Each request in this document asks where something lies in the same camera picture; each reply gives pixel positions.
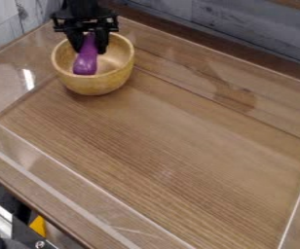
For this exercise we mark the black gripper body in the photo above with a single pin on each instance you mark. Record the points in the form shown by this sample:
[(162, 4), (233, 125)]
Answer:
[(102, 19)]

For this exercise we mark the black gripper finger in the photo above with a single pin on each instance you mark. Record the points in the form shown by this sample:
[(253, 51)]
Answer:
[(75, 38), (102, 40)]

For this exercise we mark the purple toy eggplant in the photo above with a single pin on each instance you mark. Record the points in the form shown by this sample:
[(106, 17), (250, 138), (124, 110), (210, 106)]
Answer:
[(86, 59)]

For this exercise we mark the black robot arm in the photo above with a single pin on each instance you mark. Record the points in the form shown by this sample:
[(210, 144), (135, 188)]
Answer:
[(83, 16)]

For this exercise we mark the brown wooden bowl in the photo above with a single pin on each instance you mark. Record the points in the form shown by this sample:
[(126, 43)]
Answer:
[(114, 67)]

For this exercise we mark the yellow black equipment base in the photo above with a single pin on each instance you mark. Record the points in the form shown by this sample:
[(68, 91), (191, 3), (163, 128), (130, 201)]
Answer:
[(27, 236)]

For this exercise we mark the clear acrylic tray wall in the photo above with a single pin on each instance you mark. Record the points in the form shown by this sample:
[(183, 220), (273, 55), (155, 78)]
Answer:
[(179, 162)]

